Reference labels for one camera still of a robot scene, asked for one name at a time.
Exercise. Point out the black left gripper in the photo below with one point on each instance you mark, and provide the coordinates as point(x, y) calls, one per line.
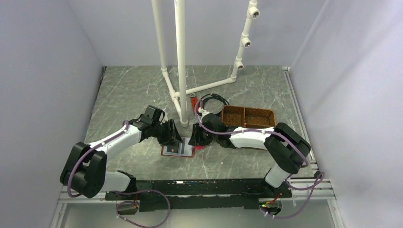
point(171, 132)

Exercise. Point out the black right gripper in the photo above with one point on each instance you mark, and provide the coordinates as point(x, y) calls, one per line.
point(196, 139)

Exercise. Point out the red card holder wallet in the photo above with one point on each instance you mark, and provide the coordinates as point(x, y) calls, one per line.
point(183, 149)

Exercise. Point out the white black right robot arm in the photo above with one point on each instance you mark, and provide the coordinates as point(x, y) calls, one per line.
point(288, 149)

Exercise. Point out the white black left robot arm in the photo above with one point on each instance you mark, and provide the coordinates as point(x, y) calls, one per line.
point(85, 174)

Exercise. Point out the brown woven divided basket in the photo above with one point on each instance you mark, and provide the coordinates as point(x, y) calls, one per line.
point(247, 117)

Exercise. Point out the red handled adjustable wrench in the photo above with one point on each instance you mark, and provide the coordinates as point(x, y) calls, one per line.
point(194, 101)

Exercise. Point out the white PVC pipe frame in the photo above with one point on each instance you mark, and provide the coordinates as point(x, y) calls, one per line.
point(179, 98)

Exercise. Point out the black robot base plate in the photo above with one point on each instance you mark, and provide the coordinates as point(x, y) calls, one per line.
point(200, 194)

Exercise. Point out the aluminium rail frame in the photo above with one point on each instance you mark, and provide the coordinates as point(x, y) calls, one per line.
point(138, 166)

